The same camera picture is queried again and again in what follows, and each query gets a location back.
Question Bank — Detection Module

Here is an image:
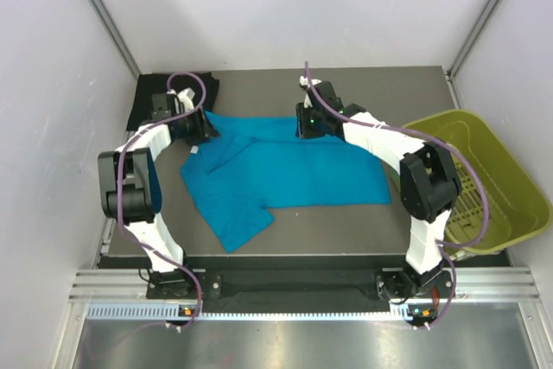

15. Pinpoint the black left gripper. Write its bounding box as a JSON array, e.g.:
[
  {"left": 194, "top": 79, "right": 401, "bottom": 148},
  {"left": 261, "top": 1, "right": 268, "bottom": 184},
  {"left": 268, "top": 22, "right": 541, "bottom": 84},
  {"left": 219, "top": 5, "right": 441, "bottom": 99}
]
[{"left": 175, "top": 105, "right": 221, "bottom": 146}]

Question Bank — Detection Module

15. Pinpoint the blue t-shirt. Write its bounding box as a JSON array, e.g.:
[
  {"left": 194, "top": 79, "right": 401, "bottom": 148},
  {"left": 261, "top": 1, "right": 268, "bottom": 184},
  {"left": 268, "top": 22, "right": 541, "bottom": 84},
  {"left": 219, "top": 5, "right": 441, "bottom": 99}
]
[{"left": 181, "top": 112, "right": 391, "bottom": 252}]

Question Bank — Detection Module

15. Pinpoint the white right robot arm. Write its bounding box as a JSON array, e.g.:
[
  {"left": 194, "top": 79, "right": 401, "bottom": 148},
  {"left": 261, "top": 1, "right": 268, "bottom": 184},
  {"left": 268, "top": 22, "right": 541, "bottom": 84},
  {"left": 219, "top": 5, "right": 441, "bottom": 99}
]
[{"left": 296, "top": 75, "right": 462, "bottom": 296}]

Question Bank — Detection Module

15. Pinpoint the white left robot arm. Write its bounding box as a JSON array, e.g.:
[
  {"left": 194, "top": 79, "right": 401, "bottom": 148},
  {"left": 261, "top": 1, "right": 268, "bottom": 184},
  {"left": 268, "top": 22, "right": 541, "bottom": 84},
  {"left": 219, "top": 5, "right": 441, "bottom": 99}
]
[{"left": 98, "top": 88, "right": 219, "bottom": 297}]

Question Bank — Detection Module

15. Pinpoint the folded black t-shirt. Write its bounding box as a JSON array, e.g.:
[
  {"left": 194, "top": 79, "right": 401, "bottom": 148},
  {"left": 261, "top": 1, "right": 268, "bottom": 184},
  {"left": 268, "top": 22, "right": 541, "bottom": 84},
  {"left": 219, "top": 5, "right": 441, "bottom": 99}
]
[{"left": 126, "top": 72, "right": 220, "bottom": 132}]

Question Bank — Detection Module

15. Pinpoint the green plastic laundry basket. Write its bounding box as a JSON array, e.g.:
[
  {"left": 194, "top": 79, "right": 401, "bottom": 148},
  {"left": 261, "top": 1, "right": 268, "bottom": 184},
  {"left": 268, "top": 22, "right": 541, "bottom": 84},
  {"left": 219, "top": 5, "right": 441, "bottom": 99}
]
[{"left": 405, "top": 110, "right": 552, "bottom": 259}]

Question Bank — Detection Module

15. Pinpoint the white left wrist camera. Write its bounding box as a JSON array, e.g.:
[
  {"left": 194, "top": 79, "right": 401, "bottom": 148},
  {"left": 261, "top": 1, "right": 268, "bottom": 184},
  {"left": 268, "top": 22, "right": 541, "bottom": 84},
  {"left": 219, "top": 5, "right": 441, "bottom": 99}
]
[{"left": 168, "top": 88, "right": 195, "bottom": 113}]

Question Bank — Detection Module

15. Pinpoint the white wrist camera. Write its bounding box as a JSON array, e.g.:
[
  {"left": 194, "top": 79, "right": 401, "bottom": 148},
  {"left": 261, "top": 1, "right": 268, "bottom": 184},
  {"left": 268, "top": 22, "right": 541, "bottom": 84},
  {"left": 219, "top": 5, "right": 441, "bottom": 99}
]
[
  {"left": 168, "top": 88, "right": 195, "bottom": 113},
  {"left": 299, "top": 75, "right": 322, "bottom": 108}
]

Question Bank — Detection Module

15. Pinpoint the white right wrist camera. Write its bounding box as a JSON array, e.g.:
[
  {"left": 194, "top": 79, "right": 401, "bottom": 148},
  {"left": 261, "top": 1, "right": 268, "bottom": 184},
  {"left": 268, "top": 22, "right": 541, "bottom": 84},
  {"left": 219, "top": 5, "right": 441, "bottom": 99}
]
[{"left": 299, "top": 75, "right": 322, "bottom": 108}]

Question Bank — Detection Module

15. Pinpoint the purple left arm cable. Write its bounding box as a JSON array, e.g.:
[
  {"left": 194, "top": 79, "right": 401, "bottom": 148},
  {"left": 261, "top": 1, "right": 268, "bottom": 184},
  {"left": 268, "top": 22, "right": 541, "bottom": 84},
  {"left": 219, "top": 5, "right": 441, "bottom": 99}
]
[{"left": 117, "top": 71, "right": 208, "bottom": 330}]

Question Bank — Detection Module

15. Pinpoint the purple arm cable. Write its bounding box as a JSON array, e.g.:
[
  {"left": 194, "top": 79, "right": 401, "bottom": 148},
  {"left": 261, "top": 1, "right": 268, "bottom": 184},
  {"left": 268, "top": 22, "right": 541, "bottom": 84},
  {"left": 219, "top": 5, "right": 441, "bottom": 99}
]
[
  {"left": 117, "top": 71, "right": 208, "bottom": 330},
  {"left": 303, "top": 61, "right": 491, "bottom": 330}
]

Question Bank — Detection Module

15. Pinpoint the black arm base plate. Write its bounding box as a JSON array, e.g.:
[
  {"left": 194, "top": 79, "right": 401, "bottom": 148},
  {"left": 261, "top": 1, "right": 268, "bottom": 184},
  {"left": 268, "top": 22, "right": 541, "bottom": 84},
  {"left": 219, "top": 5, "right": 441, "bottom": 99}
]
[{"left": 138, "top": 255, "right": 453, "bottom": 314}]

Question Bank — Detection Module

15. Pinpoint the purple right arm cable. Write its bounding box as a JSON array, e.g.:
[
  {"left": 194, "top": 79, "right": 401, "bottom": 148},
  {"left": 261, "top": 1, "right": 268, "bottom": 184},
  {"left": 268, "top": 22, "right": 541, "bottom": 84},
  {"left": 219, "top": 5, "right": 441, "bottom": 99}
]
[{"left": 303, "top": 61, "right": 491, "bottom": 330}]

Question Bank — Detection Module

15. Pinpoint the left aluminium corner post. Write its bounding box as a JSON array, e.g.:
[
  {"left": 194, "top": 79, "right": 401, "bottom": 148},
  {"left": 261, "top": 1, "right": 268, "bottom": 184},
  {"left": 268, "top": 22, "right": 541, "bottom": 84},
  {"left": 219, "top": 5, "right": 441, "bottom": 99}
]
[{"left": 88, "top": 0, "right": 141, "bottom": 79}]

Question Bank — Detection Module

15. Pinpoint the aluminium corner post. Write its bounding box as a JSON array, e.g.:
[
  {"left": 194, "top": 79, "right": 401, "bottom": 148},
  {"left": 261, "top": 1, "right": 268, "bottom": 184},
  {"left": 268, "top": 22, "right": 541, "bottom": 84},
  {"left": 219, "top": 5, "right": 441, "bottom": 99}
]
[
  {"left": 88, "top": 0, "right": 141, "bottom": 79},
  {"left": 446, "top": 0, "right": 502, "bottom": 82}
]

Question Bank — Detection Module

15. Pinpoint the aluminium front frame rail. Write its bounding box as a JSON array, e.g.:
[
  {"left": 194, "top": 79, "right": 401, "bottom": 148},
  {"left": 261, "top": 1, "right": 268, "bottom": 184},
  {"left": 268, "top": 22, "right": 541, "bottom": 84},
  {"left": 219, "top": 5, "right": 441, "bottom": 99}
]
[{"left": 68, "top": 267, "right": 542, "bottom": 321}]

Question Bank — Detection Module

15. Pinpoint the right aluminium corner post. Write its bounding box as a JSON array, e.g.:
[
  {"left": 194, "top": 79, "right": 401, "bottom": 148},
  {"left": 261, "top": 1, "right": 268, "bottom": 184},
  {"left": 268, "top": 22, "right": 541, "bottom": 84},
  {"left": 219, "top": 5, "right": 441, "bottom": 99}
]
[{"left": 446, "top": 0, "right": 502, "bottom": 82}]

